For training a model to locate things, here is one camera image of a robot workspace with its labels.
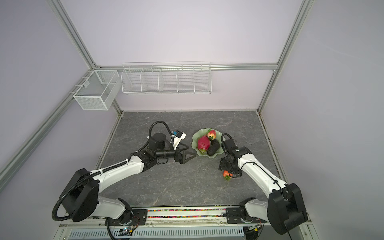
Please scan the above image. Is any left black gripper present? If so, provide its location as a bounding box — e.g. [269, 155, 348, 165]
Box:
[156, 142, 196, 165]

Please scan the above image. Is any red fake strawberry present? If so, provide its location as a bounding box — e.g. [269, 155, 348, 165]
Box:
[207, 130, 217, 141]
[223, 171, 233, 181]

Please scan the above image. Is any pink fake dragon fruit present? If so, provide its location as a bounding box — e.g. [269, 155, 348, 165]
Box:
[197, 135, 211, 154]

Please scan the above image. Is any dark fake avocado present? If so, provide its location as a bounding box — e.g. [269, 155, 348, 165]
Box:
[207, 139, 221, 156]

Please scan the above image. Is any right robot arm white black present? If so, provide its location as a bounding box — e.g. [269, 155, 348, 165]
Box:
[219, 140, 308, 235]

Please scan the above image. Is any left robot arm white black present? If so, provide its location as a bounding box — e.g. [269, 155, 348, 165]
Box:
[52, 132, 196, 225]

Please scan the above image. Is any green wavy fruit bowl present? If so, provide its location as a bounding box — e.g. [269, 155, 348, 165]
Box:
[191, 128, 224, 159]

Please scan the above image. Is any white vent grille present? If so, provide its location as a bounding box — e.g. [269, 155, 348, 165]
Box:
[65, 227, 245, 240]

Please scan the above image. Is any small white mesh basket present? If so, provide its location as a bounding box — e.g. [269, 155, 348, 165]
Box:
[74, 70, 121, 111]

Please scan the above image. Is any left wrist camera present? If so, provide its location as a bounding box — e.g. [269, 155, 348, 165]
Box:
[171, 130, 187, 150]

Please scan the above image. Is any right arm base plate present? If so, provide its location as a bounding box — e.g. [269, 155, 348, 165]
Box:
[223, 207, 267, 224]

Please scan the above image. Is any aluminium front rail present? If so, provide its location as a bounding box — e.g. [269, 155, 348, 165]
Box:
[60, 201, 270, 228]

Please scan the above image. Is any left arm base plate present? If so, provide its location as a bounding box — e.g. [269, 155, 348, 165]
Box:
[109, 209, 148, 227]

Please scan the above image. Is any long white wire basket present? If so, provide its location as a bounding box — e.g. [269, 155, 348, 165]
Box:
[121, 62, 212, 95]

